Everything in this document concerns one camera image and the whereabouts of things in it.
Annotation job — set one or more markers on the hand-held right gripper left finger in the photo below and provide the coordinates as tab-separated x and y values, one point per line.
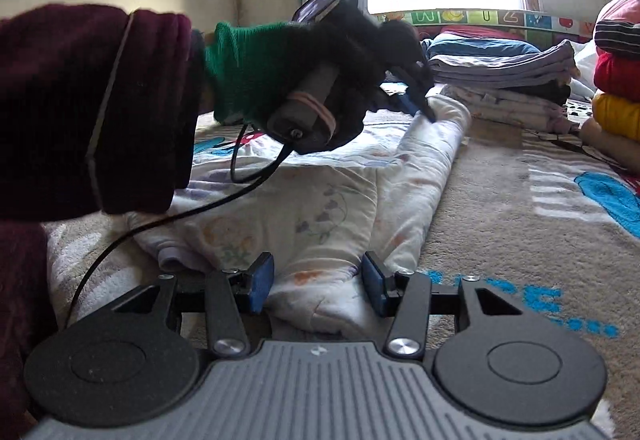
262	285

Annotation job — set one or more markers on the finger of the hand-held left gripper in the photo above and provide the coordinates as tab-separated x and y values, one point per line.
415	95

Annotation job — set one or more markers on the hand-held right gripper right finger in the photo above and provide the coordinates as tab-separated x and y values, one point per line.
374	287

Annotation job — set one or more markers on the white floral fleece top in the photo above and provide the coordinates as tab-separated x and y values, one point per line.
325	200

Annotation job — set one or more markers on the person's left hand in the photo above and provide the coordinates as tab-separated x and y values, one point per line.
360	52

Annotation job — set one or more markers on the blue folded blanket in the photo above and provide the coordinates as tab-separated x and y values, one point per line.
475	46

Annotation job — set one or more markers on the white printed folded garment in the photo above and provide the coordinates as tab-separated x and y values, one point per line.
500	112

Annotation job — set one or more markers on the red pillow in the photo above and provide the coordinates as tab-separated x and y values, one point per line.
475	31

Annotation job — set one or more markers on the purple folded garment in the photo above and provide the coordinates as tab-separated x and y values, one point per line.
500	65

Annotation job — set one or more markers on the colourful alphabet foam mat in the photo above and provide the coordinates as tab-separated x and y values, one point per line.
500	16

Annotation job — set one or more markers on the dark grey folded garment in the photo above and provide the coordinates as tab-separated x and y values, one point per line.
550	95

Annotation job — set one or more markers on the brown cartoon printed blanket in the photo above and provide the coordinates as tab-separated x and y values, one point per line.
500	220

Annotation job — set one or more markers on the white crumpled sheet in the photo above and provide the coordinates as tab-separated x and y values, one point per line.
582	70

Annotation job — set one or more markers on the red folded garment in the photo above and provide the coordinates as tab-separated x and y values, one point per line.
620	75

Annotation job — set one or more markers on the yellow folded garment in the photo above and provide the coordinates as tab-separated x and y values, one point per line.
620	117

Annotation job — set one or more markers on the beige folded garment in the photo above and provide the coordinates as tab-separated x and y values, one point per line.
615	147

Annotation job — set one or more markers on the striped black folded garment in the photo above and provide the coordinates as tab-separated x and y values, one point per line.
620	37

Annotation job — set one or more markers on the person's maroon clothing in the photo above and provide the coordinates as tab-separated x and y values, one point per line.
20	320

